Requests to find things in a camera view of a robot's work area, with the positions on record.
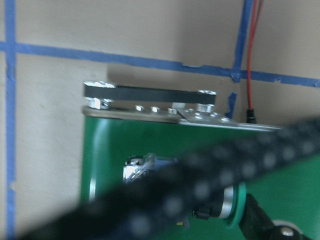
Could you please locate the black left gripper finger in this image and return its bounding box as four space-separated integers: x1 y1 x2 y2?
239 194 309 240

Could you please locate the green push button switch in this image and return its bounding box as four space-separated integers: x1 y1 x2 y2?
123 153 247 228

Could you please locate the green conveyor belt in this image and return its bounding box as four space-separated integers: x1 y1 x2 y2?
80 82 320 240

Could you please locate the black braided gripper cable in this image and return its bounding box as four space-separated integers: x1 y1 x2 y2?
17 114 320 240

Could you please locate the red black power cable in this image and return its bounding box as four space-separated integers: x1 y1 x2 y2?
246 0 265 125

